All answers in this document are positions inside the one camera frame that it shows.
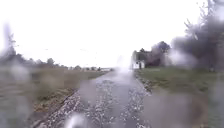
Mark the grass verge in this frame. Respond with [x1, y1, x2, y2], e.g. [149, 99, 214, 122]
[134, 67, 224, 128]
[0, 67, 108, 128]

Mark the white building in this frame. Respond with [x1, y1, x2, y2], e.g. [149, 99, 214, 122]
[131, 58, 146, 70]

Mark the wet grey asphalt path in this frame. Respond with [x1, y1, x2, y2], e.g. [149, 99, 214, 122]
[29, 69, 211, 128]

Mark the row of trees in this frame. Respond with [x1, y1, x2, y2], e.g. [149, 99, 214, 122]
[0, 23, 111, 72]
[132, 0, 224, 72]

